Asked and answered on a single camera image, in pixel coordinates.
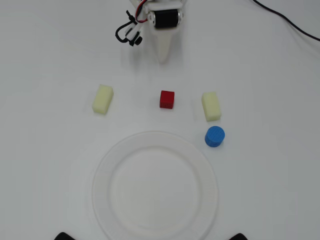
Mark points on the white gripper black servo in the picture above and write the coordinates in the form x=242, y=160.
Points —
x=165, y=19

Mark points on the red cube block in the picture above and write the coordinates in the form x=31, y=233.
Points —
x=167, y=100

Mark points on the cream foam block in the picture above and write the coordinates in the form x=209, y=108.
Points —
x=211, y=106
x=102, y=98

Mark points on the blue cylinder block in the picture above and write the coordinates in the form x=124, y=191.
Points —
x=215, y=137

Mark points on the white paper plate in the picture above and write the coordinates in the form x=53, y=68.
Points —
x=155, y=190

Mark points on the black stand foot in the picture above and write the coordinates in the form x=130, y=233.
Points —
x=64, y=236
x=237, y=237

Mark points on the small white wrist camera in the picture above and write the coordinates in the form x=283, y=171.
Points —
x=133, y=31

